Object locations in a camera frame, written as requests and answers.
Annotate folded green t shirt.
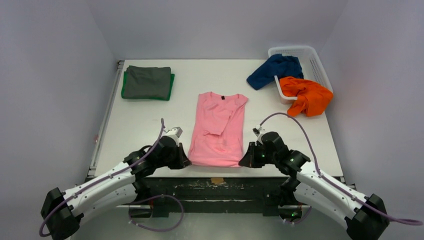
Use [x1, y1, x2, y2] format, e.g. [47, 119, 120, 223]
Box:
[120, 71, 175, 101]

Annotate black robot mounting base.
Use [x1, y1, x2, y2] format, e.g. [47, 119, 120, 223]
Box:
[86, 176, 345, 220]

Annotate pink t shirt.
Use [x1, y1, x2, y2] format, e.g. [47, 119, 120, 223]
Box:
[188, 91, 249, 168]

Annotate folded grey t shirt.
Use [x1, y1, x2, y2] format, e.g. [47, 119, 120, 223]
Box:
[120, 65, 175, 101]

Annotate orange t shirt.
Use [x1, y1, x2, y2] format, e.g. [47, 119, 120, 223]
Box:
[279, 76, 334, 117]

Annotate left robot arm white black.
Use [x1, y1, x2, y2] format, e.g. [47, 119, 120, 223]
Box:
[39, 136, 192, 240]

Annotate navy blue t shirt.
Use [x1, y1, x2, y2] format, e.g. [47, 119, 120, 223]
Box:
[246, 54, 304, 90]

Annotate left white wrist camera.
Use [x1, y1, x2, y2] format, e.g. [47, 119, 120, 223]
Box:
[164, 127, 183, 146]

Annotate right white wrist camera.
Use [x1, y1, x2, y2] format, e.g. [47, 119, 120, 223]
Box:
[252, 126, 266, 145]

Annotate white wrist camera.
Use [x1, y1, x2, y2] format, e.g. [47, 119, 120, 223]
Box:
[252, 126, 266, 145]
[164, 127, 183, 146]

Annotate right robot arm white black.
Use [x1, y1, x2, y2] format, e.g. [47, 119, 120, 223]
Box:
[239, 128, 390, 240]

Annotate white plastic basket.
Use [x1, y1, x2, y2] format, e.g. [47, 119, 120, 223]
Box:
[268, 45, 333, 104]

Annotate brown tape piece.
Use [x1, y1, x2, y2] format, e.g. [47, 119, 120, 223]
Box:
[210, 177, 225, 185]

